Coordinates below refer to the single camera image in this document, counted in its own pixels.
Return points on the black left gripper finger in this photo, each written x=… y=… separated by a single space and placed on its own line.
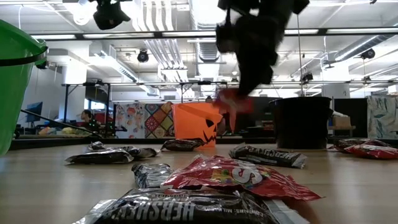
x=102 y=14
x=119 y=14

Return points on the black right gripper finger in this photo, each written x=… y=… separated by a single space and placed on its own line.
x=247 y=79
x=265 y=73

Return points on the black Hershey's chocolate bar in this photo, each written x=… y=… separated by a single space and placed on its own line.
x=267 y=156

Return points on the dark brown candy bar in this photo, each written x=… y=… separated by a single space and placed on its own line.
x=182 y=145

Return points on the silver candy wrapper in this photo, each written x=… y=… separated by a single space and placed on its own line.
x=150 y=175

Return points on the red Skittles candy bag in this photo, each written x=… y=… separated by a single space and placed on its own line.
x=236 y=177

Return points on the thin vertical metal pole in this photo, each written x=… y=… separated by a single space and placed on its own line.
x=299 y=62

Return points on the black partition panel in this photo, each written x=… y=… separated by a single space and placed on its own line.
x=262 y=115
x=357 y=112

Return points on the black ceiling spotlight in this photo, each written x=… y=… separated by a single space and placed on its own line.
x=307 y=77

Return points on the black round ceiling device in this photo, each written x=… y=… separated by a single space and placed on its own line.
x=367 y=53
x=143 y=56

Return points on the black plastic bucket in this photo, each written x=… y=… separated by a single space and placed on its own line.
x=300 y=124

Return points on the orange pumpkin face bucket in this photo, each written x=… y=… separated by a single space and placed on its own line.
x=189 y=121

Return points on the cardboard box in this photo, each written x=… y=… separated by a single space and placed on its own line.
x=342 y=121

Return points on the small wooden side table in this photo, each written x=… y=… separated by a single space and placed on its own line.
x=342 y=128

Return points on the geometric patchwork hanging cloth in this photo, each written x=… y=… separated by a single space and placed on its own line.
x=158 y=119

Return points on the person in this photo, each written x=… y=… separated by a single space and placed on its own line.
x=87 y=116

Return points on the floral patterned hanging cloth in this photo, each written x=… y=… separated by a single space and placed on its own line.
x=130 y=121

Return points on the thin black diagonal rod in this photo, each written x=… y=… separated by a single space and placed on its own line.
x=62 y=123

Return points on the blue computer monitor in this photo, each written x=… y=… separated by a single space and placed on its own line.
x=35 y=111

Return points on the green plastic bucket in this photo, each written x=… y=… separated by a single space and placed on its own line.
x=12 y=93

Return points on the teal leaf patterned cloth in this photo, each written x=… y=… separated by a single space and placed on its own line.
x=382 y=118

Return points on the large black Hershey's bag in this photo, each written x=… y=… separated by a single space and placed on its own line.
x=186 y=208

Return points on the silver ribbed ventilation duct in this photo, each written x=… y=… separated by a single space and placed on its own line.
x=206 y=51

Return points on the white rectangular air duct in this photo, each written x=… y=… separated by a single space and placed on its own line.
x=124 y=73

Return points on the overhead frame light bar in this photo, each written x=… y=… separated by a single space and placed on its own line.
x=322 y=31

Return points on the grey round ventilation duct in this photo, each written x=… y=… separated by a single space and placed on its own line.
x=351 y=51

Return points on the black metal frame stand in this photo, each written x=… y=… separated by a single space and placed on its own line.
x=66 y=99

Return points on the black table edge frame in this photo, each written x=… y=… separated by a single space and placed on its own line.
x=46 y=143

